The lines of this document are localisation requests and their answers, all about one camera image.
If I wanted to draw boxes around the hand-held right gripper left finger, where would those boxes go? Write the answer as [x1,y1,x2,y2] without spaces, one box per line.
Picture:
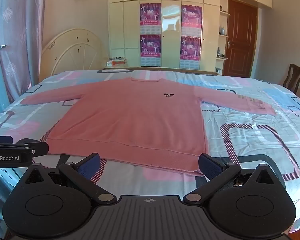
[22,152,118,205]

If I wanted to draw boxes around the brown wooden door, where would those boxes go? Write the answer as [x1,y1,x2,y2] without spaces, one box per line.
[224,0,258,78]

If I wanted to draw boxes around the dark wooden chair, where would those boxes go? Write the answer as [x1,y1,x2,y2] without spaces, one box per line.
[282,64,300,94]

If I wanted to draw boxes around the purple wall poster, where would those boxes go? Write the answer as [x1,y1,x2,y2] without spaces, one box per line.
[181,4,203,37]
[179,36,202,70]
[140,34,162,67]
[139,3,162,34]

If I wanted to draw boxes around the bed with patterned sheet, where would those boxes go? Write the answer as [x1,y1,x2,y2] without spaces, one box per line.
[0,69,300,240]

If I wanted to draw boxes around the wooden bed board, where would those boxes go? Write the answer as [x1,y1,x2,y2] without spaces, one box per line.
[97,67,223,76]

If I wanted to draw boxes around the pink knit sweater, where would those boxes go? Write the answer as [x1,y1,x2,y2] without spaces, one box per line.
[20,77,277,177]

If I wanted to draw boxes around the white and orange box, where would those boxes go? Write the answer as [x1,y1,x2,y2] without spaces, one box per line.
[106,57,128,67]

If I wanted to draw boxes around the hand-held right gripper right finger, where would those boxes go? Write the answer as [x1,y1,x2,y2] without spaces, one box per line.
[182,152,280,205]

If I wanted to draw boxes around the cream arched headboard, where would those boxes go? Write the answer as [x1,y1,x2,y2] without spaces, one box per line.
[39,28,109,82]

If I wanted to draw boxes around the pink patterned curtain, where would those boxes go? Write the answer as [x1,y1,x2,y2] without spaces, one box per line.
[0,0,47,120]

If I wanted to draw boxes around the cream wardrobe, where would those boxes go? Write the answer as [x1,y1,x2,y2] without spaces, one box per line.
[107,0,274,77]

